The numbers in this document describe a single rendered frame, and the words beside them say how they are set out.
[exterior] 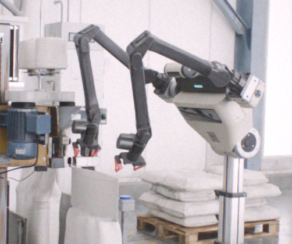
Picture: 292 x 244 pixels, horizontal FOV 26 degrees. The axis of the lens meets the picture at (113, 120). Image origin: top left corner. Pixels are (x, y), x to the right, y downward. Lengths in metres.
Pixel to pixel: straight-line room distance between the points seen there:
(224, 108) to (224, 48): 6.24
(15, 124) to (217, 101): 0.97
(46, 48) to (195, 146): 5.90
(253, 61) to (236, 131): 6.00
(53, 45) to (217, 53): 6.05
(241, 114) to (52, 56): 0.95
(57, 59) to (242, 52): 6.30
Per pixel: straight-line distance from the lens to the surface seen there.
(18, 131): 3.11
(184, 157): 8.80
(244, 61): 9.23
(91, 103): 3.14
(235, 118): 2.96
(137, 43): 2.59
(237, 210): 3.21
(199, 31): 8.89
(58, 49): 3.16
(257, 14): 9.06
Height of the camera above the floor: 1.45
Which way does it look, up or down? 3 degrees down
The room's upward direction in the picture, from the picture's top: 2 degrees clockwise
